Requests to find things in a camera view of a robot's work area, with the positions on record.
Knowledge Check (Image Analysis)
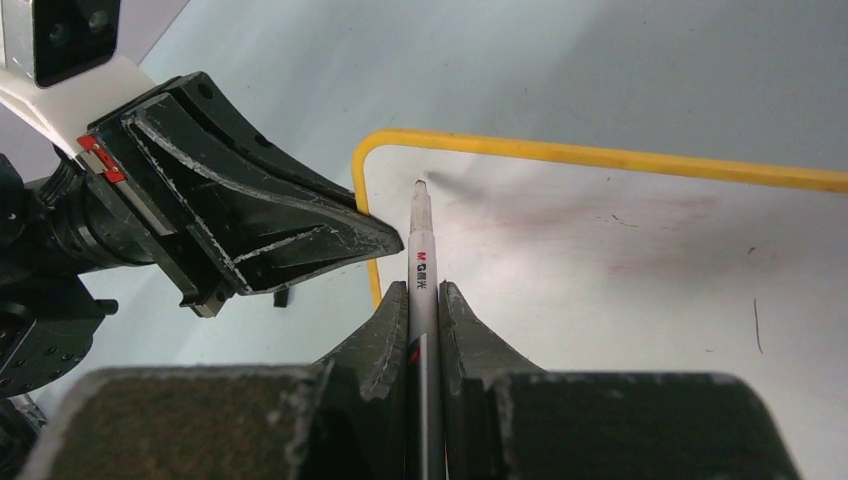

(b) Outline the black whiteboard stand foot left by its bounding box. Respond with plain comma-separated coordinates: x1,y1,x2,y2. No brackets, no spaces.
273,288,290,308

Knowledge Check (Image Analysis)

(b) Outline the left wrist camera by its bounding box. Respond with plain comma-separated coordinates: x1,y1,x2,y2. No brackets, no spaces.
1,0,154,156

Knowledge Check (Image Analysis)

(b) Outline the white whiteboard yellow frame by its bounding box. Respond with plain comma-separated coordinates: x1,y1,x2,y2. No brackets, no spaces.
352,129,847,479

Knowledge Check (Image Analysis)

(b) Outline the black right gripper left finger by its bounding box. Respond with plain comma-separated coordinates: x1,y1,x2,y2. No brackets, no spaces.
271,281,409,479

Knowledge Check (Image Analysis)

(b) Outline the black whiteboard marker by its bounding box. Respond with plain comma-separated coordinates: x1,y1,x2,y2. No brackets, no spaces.
407,180,446,479

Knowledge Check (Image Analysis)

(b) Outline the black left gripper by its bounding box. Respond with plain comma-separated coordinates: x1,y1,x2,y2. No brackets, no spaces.
39,71,403,318

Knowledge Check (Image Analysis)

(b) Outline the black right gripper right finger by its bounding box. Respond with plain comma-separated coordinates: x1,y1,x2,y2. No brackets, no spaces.
438,281,542,479

